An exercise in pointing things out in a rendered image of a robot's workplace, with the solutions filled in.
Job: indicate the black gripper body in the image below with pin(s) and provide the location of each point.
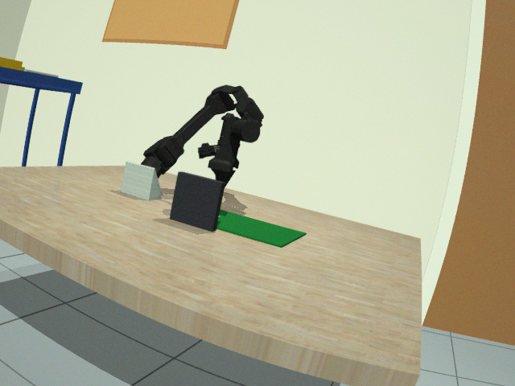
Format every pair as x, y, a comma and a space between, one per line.
228, 155

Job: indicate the green circuit board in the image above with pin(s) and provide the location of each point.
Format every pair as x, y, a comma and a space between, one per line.
256, 230

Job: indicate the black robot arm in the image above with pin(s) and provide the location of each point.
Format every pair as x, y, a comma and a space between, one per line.
165, 152

